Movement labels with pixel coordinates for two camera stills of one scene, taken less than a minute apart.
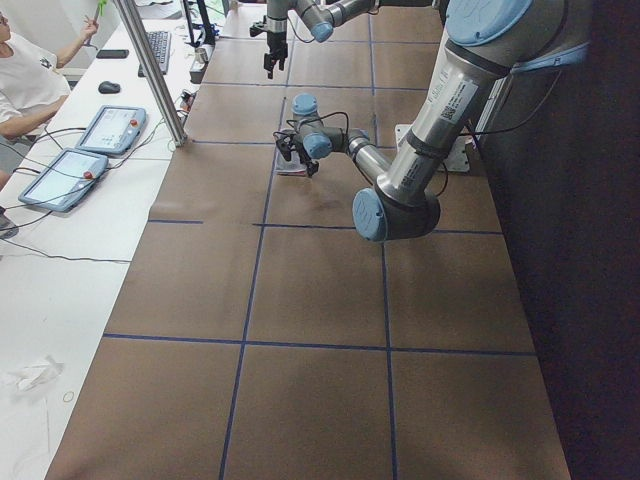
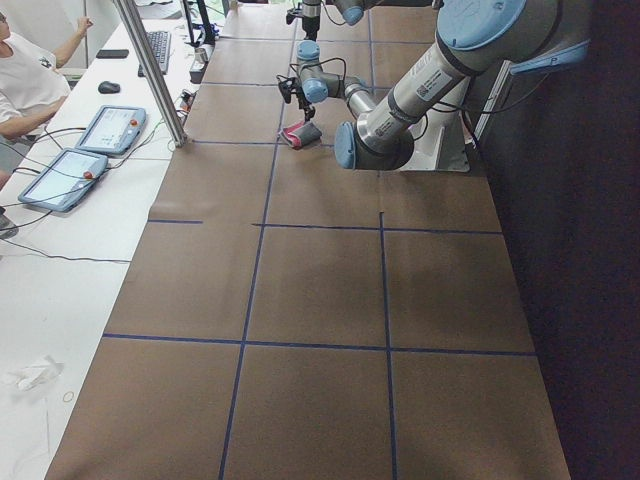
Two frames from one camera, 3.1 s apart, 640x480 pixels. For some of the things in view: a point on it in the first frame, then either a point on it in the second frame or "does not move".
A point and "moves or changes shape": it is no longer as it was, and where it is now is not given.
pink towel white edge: x=295 y=166 moves or changes shape
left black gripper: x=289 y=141 to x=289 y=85
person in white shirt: x=33 y=83 does not move
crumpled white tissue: x=38 y=375 does not move
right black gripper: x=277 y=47 to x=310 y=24
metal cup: x=201 y=54 does not move
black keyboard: x=160 y=45 does not move
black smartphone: x=112 y=54 does not move
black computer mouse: x=108 y=87 does not move
